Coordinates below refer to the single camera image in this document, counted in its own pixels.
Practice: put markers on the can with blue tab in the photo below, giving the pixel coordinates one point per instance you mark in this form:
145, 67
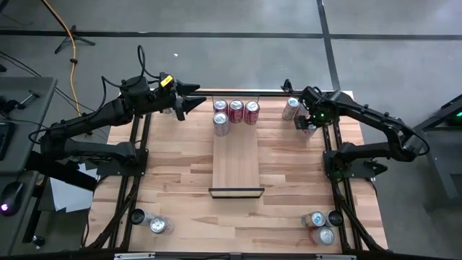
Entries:
317, 218

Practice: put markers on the silver bracket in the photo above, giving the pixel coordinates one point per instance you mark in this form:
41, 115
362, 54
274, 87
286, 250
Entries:
134, 255
335, 257

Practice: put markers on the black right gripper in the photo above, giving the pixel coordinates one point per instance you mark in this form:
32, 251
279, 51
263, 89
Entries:
317, 108

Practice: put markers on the grey desk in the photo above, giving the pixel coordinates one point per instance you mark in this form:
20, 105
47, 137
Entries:
32, 108

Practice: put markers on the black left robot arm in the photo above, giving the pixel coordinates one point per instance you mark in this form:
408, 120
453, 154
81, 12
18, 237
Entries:
90, 115

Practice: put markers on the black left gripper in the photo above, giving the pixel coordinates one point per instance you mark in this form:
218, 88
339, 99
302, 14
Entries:
155, 97

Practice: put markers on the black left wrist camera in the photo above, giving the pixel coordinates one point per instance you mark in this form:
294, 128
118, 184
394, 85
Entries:
166, 89

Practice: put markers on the black device green light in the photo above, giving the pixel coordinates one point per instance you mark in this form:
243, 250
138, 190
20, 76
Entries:
457, 116

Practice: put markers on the black tripod base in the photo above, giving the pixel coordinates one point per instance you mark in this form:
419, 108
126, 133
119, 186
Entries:
73, 36

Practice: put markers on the white paper sheets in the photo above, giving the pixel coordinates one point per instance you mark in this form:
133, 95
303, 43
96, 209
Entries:
68, 195

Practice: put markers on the black-topped beverage can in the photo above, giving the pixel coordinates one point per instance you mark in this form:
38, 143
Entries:
138, 216
334, 218

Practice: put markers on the black keyboard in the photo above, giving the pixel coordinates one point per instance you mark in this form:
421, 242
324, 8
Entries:
5, 139

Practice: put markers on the black caster wheel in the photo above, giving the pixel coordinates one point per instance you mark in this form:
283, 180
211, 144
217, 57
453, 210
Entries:
38, 240

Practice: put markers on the yellow tag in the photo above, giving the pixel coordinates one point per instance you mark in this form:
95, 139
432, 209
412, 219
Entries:
166, 80

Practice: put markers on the black diagonal beam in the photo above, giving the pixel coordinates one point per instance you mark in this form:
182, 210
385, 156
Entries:
61, 174

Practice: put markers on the black computer mouse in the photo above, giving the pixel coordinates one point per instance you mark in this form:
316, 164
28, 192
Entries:
11, 196

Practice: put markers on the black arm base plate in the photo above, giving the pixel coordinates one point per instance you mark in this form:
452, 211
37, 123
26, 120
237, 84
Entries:
108, 168
361, 171

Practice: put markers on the black table rail frame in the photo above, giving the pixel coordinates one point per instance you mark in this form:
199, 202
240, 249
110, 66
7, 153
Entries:
234, 93

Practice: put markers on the red can silver top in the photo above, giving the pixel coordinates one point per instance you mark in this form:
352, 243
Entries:
326, 235

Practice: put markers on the dark grey cart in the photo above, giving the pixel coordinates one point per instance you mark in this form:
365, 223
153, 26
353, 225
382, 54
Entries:
444, 155

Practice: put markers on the silver-topped beverage can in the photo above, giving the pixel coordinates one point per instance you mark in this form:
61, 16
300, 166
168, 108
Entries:
159, 224

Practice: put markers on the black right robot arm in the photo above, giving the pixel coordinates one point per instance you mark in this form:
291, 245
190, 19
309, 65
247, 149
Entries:
375, 117

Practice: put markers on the black frame wooden shelf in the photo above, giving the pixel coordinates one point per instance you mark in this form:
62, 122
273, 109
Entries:
235, 162

